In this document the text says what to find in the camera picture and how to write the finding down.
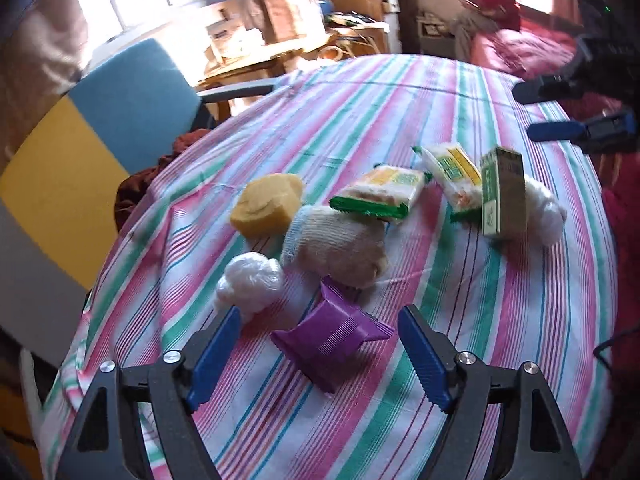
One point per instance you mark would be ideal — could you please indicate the green edged snack packet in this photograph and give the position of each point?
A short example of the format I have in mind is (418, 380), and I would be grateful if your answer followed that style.
(386, 192)

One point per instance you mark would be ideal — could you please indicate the wooden desk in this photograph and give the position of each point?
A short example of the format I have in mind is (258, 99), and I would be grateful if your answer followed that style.
(268, 62)

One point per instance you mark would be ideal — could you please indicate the seated person in red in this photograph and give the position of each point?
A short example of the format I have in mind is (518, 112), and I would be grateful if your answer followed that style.
(482, 17)

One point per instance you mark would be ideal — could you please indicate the purple snack packet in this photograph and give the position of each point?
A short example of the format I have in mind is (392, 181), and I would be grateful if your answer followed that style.
(327, 337)

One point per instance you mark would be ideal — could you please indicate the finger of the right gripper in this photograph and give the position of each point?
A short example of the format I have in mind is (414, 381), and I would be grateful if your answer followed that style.
(615, 133)
(548, 88)

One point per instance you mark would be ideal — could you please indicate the striped pink green tablecloth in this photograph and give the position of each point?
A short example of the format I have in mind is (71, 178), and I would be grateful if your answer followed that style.
(507, 302)

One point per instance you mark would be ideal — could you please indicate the dark red cloth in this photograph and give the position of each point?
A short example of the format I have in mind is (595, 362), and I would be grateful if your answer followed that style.
(131, 191)

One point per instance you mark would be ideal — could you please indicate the green white small carton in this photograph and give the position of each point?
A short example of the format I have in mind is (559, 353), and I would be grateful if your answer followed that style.
(504, 215)

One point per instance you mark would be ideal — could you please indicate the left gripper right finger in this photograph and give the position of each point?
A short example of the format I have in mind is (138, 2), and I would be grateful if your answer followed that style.
(531, 441)

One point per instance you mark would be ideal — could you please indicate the grey yellow blue chair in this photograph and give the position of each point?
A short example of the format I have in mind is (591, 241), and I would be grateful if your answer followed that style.
(58, 191)

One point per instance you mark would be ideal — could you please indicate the pink curtain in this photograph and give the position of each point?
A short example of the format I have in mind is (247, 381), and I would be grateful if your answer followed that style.
(283, 20)

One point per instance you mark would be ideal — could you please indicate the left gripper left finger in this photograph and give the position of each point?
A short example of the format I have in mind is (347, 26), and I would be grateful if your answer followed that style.
(106, 440)

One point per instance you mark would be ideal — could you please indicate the beige sock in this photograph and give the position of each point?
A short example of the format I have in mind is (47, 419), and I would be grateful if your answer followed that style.
(346, 247)

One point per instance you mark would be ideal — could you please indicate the yellow sponge block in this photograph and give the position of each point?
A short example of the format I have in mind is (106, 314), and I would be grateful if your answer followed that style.
(268, 205)

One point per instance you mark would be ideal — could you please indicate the white plastic bag ball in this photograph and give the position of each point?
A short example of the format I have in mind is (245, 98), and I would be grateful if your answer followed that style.
(251, 282)

